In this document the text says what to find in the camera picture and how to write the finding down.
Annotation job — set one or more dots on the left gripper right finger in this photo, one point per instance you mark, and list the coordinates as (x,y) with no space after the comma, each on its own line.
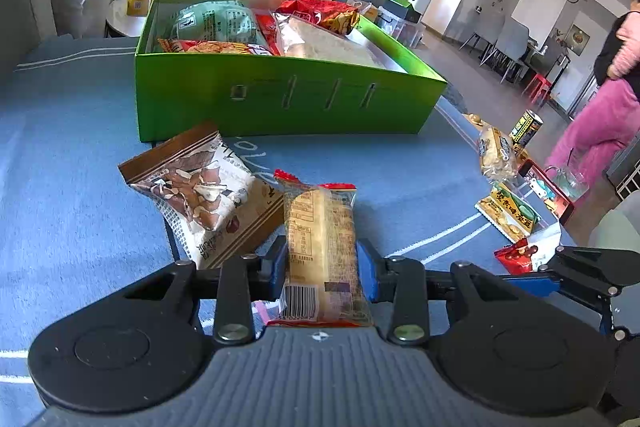
(400,282)

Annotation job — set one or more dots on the brown nut snack bag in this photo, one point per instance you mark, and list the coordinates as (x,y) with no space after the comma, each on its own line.
(215,206)

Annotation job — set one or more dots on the green snack bag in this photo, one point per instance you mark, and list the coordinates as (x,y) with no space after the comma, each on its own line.
(217,20)

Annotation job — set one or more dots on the yellow green snack packet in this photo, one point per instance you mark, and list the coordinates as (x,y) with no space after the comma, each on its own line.
(508,213)

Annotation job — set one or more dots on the orange packaged bread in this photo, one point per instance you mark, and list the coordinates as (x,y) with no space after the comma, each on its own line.
(497,157)

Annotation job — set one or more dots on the white sliced bread bag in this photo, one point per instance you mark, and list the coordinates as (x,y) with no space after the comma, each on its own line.
(297,38)

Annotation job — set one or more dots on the tan bread packet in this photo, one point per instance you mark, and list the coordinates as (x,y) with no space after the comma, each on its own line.
(322,286)

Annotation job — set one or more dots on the red cake packet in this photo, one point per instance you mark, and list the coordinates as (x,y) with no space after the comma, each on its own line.
(337,17)

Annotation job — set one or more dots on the glass cup with spoon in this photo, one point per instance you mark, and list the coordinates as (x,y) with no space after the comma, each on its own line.
(569,181)

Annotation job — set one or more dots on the red yellow snack bag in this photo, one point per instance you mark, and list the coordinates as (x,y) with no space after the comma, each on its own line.
(211,47)

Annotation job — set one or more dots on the small red snack packet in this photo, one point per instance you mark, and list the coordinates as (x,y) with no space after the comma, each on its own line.
(517,258)

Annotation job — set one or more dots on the red chip bag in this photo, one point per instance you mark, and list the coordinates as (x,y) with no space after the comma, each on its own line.
(268,26)

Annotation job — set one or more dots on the black yellow drink can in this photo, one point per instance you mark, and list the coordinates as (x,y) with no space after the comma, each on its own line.
(526,128)

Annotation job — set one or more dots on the blue striped table cloth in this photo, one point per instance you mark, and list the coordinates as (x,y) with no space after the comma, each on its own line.
(72,230)

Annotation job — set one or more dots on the white round coffee table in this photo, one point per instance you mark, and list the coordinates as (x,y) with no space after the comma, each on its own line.
(120,23)

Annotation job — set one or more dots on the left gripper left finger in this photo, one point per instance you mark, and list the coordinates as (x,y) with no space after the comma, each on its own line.
(242,281)

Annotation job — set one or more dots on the green cardboard box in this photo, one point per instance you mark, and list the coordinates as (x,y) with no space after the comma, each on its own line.
(263,95)

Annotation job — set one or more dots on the person in pink pants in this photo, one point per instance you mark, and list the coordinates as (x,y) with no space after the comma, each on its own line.
(608,123)

